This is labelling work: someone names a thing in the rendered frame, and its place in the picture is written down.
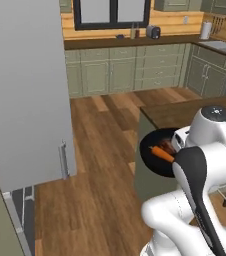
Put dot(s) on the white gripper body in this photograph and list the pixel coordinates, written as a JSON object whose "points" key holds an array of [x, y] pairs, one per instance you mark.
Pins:
{"points": [[178, 141]]}

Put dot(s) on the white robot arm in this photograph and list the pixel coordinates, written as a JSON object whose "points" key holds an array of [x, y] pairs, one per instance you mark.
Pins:
{"points": [[215, 160]]}

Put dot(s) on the brown chicken drumstick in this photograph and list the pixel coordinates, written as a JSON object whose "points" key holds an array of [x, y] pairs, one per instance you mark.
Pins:
{"points": [[166, 145]]}

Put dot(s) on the orange carrot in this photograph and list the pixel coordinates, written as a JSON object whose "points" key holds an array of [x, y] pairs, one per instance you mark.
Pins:
{"points": [[161, 153]]}

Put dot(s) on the black bowl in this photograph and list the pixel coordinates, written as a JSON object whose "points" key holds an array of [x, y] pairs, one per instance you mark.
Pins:
{"points": [[151, 163]]}

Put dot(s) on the small dark bowl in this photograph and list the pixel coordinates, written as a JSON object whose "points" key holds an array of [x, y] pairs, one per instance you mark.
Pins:
{"points": [[120, 36]]}

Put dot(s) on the grey fridge door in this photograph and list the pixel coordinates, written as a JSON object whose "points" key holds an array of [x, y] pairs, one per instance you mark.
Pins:
{"points": [[25, 93]]}

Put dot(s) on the fridge body with shelves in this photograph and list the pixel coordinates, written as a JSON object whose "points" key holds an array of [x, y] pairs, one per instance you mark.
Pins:
{"points": [[20, 213]]}

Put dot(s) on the green island counter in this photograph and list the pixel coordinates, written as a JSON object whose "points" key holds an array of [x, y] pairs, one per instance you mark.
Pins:
{"points": [[171, 113]]}

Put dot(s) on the green corner base cupboards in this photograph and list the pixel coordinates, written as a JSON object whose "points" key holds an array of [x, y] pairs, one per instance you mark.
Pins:
{"points": [[208, 71]]}

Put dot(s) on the green base cupboard run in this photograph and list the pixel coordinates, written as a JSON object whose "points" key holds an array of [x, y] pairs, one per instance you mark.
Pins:
{"points": [[125, 70]]}

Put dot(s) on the grey sink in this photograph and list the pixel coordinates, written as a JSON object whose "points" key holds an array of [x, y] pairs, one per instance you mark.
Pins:
{"points": [[223, 46]]}

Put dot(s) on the silver toaster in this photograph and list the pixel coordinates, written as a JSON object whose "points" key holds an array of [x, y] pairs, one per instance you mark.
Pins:
{"points": [[153, 32]]}

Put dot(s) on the white paper towel roll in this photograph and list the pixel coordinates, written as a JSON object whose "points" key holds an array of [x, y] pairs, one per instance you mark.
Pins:
{"points": [[206, 30]]}

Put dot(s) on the dark red bottle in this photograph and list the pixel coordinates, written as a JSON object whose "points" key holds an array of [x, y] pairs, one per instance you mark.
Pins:
{"points": [[137, 31]]}

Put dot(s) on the pale glass bottle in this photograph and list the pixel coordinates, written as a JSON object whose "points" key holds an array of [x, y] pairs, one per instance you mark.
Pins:
{"points": [[132, 31]]}

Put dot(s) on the knife rack with knives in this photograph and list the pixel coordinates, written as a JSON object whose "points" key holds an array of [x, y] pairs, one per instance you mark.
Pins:
{"points": [[218, 24]]}

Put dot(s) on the black framed window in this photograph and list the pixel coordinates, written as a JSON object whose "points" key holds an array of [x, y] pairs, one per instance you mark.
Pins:
{"points": [[111, 13]]}

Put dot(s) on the white wall outlet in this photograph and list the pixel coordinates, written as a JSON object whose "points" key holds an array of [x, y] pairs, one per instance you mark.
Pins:
{"points": [[185, 20]]}

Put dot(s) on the green wall cupboards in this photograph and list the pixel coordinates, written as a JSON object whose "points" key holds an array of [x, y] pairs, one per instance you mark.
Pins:
{"points": [[198, 5]]}

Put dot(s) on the small green wall cupboard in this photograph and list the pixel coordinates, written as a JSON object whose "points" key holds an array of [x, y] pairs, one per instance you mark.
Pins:
{"points": [[65, 6]]}

